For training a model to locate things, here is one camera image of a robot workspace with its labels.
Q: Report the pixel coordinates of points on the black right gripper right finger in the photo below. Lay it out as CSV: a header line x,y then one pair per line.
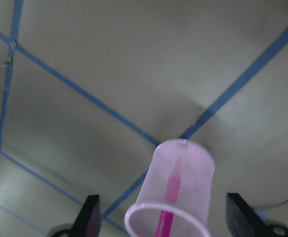
x,y
243,221

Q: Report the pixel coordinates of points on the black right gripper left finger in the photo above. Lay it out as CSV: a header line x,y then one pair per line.
x,y
88,221

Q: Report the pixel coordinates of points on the pink marker pen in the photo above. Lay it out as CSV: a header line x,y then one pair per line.
x,y
171,196

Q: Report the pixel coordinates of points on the pink mesh cup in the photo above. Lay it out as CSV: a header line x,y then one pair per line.
x,y
192,208

